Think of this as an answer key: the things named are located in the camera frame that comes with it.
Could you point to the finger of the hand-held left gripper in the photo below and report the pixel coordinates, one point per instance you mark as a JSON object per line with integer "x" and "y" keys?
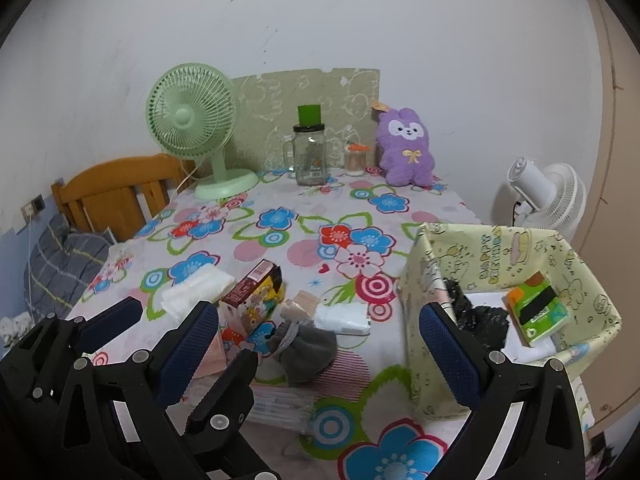
{"x": 112, "y": 317}

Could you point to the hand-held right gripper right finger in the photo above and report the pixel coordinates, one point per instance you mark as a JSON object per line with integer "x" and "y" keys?
{"x": 450, "y": 352}

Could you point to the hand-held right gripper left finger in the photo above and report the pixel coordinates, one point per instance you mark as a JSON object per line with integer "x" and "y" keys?
{"x": 186, "y": 355}

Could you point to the pink packet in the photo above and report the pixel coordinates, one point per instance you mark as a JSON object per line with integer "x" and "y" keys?
{"x": 212, "y": 355}

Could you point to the white tissue pack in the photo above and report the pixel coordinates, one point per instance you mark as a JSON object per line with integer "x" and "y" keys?
{"x": 197, "y": 290}

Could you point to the yellow patterned box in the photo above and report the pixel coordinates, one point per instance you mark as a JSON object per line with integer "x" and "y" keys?
{"x": 435, "y": 260}

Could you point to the cartoon printed snack pack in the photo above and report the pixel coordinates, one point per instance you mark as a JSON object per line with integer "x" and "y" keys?
{"x": 252, "y": 285}

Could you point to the clear striped plastic bag pack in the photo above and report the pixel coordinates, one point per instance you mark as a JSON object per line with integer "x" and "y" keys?
{"x": 280, "y": 405}

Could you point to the white soft packet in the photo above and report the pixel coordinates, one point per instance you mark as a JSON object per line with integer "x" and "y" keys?
{"x": 340, "y": 317}

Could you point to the beige soft block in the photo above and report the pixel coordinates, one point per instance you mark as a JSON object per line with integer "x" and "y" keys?
{"x": 302, "y": 302}

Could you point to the black plastic bag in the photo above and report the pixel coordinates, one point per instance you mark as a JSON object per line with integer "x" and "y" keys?
{"x": 480, "y": 320}

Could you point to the grey plaid pillow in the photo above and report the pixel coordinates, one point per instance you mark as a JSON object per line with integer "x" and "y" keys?
{"x": 65, "y": 265}

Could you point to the green tissue pack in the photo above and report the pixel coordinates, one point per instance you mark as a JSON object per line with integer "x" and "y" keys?
{"x": 545, "y": 320}

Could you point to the white fluffy thing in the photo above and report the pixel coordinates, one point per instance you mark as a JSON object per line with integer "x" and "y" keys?
{"x": 11, "y": 327}

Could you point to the wooden bed headboard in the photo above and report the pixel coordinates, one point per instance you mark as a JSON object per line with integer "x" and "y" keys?
{"x": 110, "y": 190}

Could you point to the floral tablecloth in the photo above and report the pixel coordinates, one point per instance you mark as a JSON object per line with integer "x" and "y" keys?
{"x": 300, "y": 230}

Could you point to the white fan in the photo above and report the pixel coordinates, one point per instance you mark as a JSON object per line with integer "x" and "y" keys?
{"x": 545, "y": 195}

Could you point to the purple plush bunny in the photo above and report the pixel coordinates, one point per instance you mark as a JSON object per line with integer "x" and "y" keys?
{"x": 407, "y": 150}

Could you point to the cotton swab jar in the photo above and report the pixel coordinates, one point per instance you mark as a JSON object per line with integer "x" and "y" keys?
{"x": 356, "y": 162}

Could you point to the green desk fan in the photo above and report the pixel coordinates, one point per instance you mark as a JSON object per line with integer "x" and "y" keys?
{"x": 190, "y": 117}

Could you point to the glass jar mug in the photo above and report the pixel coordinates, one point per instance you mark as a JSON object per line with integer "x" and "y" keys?
{"x": 310, "y": 160}

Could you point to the beige door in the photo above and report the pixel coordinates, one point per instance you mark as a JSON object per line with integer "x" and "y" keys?
{"x": 620, "y": 160}

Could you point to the green patterned board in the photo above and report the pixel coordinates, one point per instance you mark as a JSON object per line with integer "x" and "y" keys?
{"x": 270, "y": 105}

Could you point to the green card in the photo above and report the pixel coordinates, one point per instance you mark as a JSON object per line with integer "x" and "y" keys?
{"x": 309, "y": 115}

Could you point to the wall socket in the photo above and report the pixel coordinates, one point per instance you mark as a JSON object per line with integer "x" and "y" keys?
{"x": 34, "y": 208}

